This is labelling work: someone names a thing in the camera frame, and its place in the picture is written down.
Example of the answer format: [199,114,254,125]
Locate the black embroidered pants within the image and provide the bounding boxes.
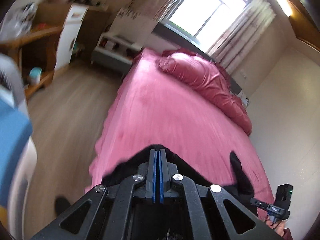
[101,143,258,240]

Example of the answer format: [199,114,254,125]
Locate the person right hand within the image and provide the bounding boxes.
[265,216,285,237]

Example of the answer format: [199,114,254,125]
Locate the pink bed sheet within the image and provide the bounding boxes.
[88,48,274,203]

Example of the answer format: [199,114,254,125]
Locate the blue box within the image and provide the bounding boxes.
[0,100,33,207]

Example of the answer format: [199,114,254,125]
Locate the dark pink duvet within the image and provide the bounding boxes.
[157,49,252,135]

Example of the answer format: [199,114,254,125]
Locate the teal white cup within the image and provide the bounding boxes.
[29,67,42,85]

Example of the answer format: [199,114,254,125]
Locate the white low bedside shelf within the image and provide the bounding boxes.
[91,32,142,75]

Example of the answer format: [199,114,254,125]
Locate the right patterned curtain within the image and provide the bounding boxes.
[207,0,276,74]

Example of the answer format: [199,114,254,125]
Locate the wooden desk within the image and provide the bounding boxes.
[0,2,111,98]

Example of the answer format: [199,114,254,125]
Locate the dark grey headboard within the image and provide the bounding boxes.
[151,23,242,95]

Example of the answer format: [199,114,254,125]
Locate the white floral panel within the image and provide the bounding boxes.
[109,8,158,46]

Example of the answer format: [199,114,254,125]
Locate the white cabinet with drawer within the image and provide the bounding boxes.
[55,4,88,71]

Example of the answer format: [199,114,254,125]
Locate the clear plastic bag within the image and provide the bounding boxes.
[1,3,38,42]

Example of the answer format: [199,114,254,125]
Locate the window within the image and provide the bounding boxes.
[162,0,248,51]

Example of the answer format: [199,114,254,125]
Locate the wall power strip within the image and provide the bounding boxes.
[240,70,247,79]

